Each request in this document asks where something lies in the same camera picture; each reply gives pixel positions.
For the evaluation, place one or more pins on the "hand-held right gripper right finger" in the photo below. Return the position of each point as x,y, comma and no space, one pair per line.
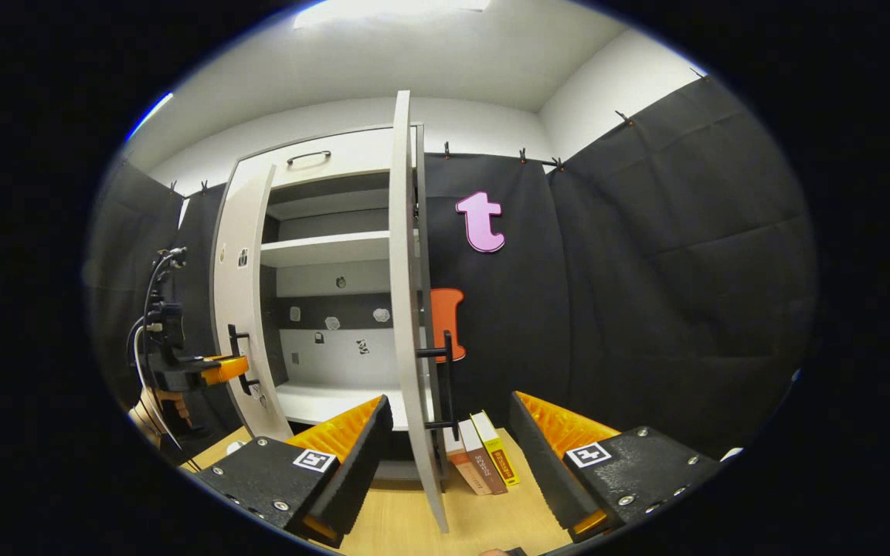
545,479

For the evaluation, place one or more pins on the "beige cabinet door headphone sticker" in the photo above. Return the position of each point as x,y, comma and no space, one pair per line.
406,309

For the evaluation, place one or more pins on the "white lidded bowl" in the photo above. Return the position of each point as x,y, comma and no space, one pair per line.
235,447

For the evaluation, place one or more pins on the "brown book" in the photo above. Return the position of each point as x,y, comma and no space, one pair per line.
482,463

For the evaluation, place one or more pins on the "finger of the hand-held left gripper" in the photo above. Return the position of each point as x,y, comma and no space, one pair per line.
225,369

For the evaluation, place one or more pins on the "orange book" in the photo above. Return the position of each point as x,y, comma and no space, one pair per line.
464,467

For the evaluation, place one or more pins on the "beige double-door shoe cabinet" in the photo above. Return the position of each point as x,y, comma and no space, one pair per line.
337,363

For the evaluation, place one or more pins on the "ceiling light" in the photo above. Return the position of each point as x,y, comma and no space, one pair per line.
153,114
391,9

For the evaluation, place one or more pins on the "black backdrop cloth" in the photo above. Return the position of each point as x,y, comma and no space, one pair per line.
646,270

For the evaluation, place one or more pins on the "beige cabinet door camera sticker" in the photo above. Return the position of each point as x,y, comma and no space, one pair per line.
240,301

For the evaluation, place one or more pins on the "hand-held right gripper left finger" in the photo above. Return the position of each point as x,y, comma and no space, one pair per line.
356,479

